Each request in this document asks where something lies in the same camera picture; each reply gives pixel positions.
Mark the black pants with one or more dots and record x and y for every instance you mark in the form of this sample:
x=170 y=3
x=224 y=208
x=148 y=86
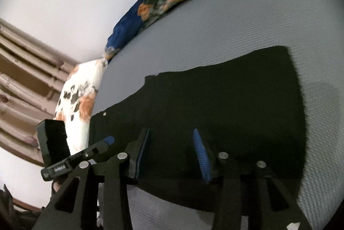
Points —
x=215 y=98

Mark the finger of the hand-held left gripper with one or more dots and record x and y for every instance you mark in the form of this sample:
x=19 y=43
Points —
x=109 y=140

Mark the beige patterned curtain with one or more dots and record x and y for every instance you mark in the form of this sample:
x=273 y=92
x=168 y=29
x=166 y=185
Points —
x=21 y=79

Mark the white floral pillow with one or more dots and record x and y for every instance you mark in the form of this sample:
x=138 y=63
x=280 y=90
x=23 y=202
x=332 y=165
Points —
x=80 y=90

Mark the dark cloth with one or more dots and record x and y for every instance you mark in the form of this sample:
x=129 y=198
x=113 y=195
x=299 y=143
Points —
x=13 y=213

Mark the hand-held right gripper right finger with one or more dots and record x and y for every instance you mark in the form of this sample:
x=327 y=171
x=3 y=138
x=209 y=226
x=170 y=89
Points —
x=201 y=154

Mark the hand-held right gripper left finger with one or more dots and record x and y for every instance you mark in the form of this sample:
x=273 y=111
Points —
x=142 y=150

